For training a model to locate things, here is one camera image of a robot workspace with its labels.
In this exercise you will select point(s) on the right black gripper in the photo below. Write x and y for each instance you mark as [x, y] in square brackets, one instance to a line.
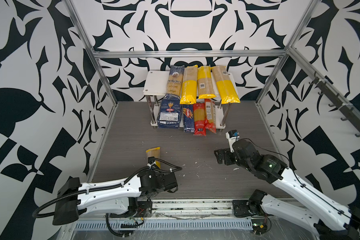
[227, 152]

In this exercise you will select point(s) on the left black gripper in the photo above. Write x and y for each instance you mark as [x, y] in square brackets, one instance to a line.
[162, 175]

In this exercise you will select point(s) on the yellow Pastatime bag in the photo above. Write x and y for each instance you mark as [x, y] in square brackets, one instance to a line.
[189, 86]
[153, 154]

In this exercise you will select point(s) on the red spaghetti bag labelled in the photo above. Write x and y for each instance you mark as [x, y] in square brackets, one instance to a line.
[210, 114]

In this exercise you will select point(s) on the yellow Pastatime bag barcode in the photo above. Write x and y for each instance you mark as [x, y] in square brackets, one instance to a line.
[225, 86]

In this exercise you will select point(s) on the blue Barilla spaghetti box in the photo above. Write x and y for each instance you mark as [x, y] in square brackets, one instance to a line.
[188, 119]

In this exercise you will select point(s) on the dark blue Barilla pasta bag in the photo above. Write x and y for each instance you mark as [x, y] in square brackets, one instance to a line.
[170, 113]

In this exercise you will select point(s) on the yellow spaghetti bag narrow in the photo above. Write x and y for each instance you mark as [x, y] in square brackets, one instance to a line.
[205, 83]

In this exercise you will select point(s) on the dark spaghetti pack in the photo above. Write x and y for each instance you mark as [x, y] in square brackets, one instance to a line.
[174, 83]

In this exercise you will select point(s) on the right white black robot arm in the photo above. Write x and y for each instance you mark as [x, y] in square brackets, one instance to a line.
[319, 214]

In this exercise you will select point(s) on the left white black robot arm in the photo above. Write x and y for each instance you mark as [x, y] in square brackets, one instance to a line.
[114, 199]

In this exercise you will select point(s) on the white two-tier metal shelf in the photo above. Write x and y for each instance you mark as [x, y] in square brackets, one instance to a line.
[156, 87]

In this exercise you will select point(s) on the small circuit board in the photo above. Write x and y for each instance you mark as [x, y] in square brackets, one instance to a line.
[260, 226]

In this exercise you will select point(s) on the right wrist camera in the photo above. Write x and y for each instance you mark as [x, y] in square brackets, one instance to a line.
[232, 136]

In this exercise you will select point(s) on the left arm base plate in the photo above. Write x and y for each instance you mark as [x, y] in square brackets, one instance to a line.
[141, 208]

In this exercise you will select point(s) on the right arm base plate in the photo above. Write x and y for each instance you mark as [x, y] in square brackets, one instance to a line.
[247, 208]

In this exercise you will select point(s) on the white slotted cable duct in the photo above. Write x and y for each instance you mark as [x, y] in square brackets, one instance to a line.
[196, 224]

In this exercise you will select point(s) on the dark wall hook rack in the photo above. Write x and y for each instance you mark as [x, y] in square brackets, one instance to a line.
[338, 101]

